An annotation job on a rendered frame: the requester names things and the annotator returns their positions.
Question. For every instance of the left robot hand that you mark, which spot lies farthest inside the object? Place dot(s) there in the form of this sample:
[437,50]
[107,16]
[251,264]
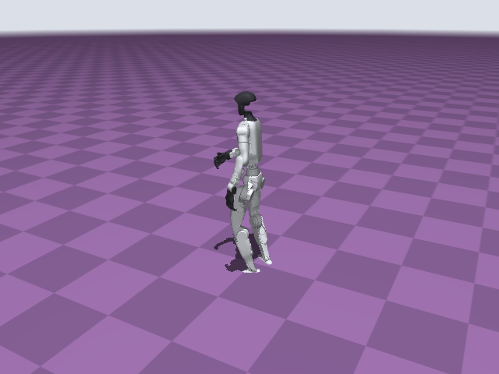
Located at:
[230,198]

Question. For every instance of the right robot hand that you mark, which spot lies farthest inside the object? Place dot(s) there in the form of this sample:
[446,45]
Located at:
[221,158]

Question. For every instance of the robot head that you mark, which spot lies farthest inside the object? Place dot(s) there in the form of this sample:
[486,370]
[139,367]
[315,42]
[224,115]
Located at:
[243,99]

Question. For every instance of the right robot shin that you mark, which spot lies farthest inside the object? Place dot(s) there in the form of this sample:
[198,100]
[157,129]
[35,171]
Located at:
[260,236]

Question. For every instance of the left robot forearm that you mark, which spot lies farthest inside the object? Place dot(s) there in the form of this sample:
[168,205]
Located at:
[237,174]

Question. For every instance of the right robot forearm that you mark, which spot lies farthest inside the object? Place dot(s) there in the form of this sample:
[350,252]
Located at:
[235,152]

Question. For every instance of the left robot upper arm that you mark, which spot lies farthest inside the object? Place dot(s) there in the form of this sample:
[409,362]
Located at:
[243,134]

